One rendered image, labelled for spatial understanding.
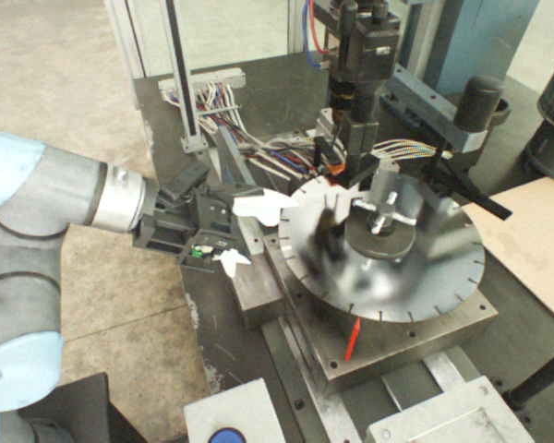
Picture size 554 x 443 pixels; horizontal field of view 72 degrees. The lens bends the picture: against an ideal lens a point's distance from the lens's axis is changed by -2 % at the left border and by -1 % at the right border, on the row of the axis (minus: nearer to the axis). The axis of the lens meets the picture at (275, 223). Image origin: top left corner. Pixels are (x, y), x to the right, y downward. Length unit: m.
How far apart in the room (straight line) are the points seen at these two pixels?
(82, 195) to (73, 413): 0.44
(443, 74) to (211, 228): 0.92
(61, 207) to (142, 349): 1.25
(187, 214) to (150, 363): 1.18
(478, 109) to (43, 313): 0.67
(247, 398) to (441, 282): 0.32
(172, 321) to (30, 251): 1.24
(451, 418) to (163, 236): 0.42
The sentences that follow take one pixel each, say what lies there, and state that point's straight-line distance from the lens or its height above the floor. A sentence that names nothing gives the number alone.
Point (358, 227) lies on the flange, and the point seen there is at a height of 0.96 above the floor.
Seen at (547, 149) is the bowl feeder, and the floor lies 0.82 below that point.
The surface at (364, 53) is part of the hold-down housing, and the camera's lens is 0.50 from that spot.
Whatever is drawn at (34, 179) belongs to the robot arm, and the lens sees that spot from 0.44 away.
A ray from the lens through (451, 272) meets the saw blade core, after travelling 0.64.
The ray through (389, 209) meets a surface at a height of 1.00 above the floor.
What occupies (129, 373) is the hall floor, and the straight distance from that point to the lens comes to 1.62.
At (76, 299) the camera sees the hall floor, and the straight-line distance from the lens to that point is 1.88.
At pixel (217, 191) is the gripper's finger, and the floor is 1.09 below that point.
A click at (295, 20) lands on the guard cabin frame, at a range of 1.74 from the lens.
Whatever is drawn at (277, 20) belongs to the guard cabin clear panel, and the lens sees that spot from 1.72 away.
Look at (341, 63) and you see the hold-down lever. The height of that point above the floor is 1.21.
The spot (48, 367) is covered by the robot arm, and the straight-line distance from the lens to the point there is 0.41.
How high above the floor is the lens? 1.42
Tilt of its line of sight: 47 degrees down
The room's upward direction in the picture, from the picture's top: straight up
